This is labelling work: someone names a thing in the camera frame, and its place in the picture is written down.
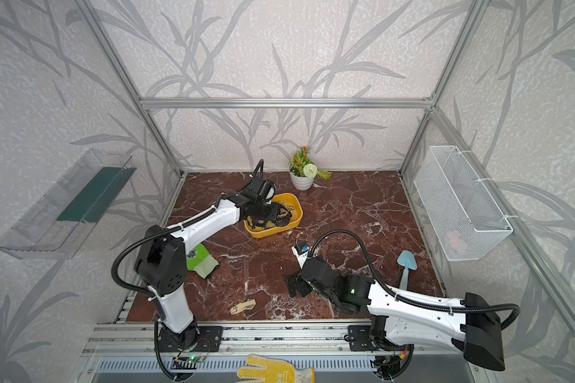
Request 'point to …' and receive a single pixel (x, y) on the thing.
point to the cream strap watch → (249, 304)
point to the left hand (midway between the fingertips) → (278, 213)
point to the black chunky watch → (284, 213)
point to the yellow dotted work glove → (276, 370)
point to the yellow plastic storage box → (295, 217)
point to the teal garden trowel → (407, 259)
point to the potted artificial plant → (303, 170)
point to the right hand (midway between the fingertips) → (293, 268)
